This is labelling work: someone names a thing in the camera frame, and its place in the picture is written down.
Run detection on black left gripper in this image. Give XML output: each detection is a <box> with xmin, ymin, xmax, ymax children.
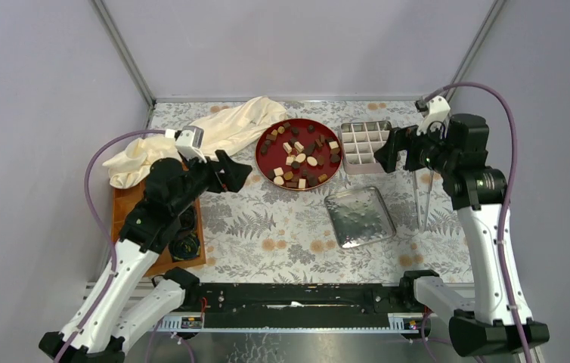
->
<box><xmin>172</xmin><ymin>150</ymin><xmax>252</xmax><ymax>216</ymax></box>

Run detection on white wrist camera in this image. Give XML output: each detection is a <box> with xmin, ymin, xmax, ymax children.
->
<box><xmin>164</xmin><ymin>126</ymin><xmax>206</xmax><ymax>163</ymax></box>
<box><xmin>414</xmin><ymin>95</ymin><xmax>451</xmax><ymax>135</ymax></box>

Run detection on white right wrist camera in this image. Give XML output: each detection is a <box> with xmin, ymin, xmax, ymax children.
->
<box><xmin>414</xmin><ymin>95</ymin><xmax>451</xmax><ymax>135</ymax></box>

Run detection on pink tin with white dividers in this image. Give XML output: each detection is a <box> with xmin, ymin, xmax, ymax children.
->
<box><xmin>339</xmin><ymin>120</ymin><xmax>392</xmax><ymax>175</ymax></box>

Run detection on wooden compartment tray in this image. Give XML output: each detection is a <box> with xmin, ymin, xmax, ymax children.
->
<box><xmin>111</xmin><ymin>180</ymin><xmax>206</xmax><ymax>278</ymax></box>

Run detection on cream cloth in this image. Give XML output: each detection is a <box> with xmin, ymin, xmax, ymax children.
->
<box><xmin>103</xmin><ymin>97</ymin><xmax>287</xmax><ymax>189</ymax></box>

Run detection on silver tin lid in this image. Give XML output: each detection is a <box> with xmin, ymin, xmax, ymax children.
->
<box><xmin>324</xmin><ymin>186</ymin><xmax>397</xmax><ymax>249</ymax></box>

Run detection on floral table mat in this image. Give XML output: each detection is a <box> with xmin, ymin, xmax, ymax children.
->
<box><xmin>137</xmin><ymin>100</ymin><xmax>476</xmax><ymax>286</ymax></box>

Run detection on red round tray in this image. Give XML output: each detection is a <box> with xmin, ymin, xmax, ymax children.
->
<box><xmin>255</xmin><ymin>119</ymin><xmax>343</xmax><ymax>191</ymax></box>

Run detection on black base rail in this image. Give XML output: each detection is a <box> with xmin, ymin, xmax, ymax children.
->
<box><xmin>177</xmin><ymin>283</ymin><xmax>426</xmax><ymax>333</ymax></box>

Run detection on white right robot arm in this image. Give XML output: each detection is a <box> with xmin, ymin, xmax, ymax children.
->
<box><xmin>374</xmin><ymin>113</ymin><xmax>550</xmax><ymax>357</ymax></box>

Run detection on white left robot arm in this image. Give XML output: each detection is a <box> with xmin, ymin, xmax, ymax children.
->
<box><xmin>39</xmin><ymin>150</ymin><xmax>252</xmax><ymax>362</ymax></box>

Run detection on black paper cup liners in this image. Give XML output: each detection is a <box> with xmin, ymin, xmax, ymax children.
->
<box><xmin>168</xmin><ymin>206</ymin><xmax>200</xmax><ymax>262</ymax></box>

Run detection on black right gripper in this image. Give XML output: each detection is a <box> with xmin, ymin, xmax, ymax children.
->
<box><xmin>373</xmin><ymin>117</ymin><xmax>457</xmax><ymax>175</ymax></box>

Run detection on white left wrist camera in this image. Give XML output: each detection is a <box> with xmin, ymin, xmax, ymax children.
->
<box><xmin>164</xmin><ymin>126</ymin><xmax>206</xmax><ymax>163</ymax></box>

